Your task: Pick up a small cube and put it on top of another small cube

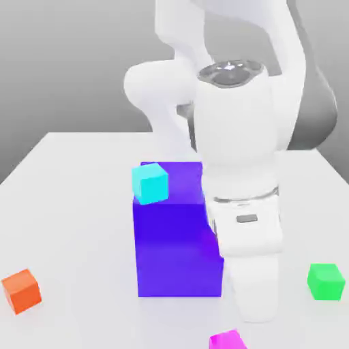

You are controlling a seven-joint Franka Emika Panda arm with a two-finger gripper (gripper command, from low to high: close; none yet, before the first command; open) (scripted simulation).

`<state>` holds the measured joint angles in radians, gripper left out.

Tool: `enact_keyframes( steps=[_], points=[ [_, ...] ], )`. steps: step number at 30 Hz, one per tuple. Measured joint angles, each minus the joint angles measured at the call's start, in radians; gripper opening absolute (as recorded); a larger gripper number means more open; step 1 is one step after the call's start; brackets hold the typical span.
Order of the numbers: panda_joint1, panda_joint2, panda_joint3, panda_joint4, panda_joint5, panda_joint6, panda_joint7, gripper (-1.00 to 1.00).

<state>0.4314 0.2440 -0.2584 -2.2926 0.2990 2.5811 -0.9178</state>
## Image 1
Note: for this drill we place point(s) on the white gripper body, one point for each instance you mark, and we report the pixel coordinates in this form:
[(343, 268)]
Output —
[(256, 289)]

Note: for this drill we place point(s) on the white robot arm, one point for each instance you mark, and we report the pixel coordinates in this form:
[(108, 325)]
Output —
[(234, 131)]

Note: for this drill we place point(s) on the small magenta cube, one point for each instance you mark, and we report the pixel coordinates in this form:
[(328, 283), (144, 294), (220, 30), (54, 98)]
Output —
[(226, 340)]

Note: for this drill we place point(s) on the small green cube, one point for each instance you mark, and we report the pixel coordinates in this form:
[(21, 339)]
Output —
[(325, 282)]

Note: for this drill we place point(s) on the small cyan cube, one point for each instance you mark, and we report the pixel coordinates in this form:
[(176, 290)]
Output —
[(151, 185)]

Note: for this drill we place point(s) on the small orange cube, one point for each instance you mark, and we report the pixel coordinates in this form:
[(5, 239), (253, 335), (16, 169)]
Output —
[(21, 291)]

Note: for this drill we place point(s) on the large blue box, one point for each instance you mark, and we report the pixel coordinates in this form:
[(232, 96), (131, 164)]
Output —
[(174, 250)]

